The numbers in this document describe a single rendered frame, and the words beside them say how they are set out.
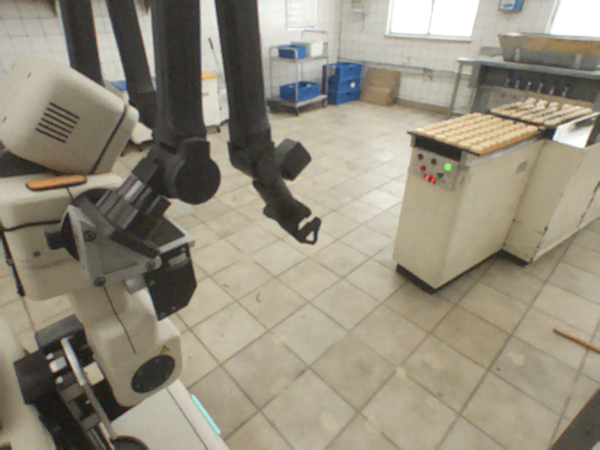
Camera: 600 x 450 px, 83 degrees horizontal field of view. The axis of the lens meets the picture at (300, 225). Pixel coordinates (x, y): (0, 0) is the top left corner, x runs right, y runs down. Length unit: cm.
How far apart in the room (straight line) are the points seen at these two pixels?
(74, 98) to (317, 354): 151
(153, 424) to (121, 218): 98
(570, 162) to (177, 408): 219
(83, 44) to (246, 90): 44
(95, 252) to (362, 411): 136
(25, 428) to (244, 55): 75
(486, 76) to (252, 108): 212
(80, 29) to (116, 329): 62
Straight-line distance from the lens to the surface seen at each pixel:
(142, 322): 83
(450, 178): 179
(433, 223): 196
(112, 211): 53
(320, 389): 171
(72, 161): 64
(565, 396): 206
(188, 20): 52
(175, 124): 52
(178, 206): 291
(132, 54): 95
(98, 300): 81
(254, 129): 59
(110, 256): 55
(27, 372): 97
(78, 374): 93
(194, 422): 137
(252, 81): 58
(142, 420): 143
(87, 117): 63
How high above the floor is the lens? 145
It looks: 33 degrees down
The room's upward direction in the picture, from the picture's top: straight up
